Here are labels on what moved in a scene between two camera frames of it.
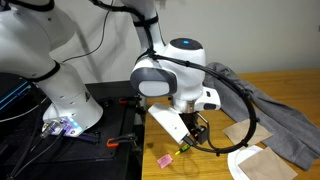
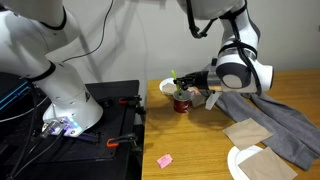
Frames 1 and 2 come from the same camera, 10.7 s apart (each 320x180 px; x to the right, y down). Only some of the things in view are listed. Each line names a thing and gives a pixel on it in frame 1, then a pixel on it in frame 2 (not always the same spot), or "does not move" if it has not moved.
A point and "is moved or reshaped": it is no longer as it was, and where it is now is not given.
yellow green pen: (186, 147) is moved or reshaped
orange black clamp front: (128, 138) does not move
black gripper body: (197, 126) -> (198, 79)
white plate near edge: (237, 157) does not move
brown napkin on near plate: (266, 165) does not move
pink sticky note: (164, 161) does not move
